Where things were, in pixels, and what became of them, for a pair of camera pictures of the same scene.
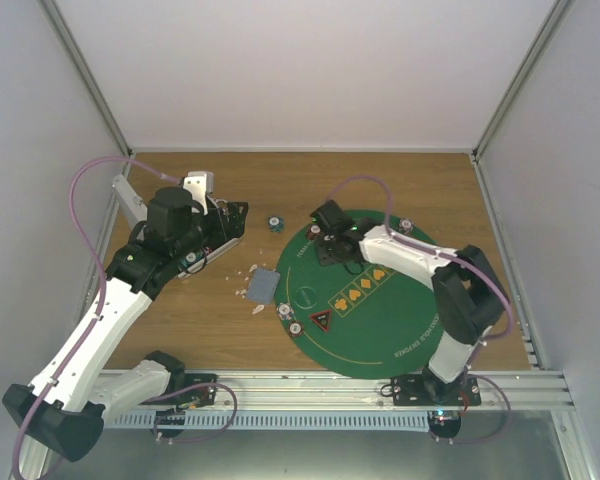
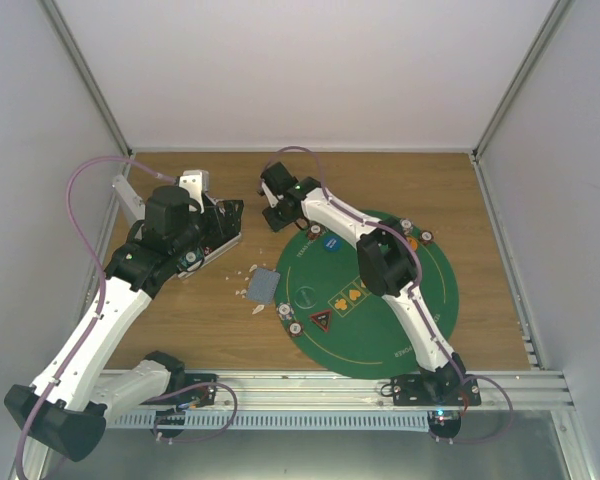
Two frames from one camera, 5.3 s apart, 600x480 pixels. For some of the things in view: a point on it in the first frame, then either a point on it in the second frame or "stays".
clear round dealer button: [305, 297] stays
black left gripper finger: [233, 223] stays
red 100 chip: [314, 231] stays
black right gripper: [324, 258] → [276, 224]
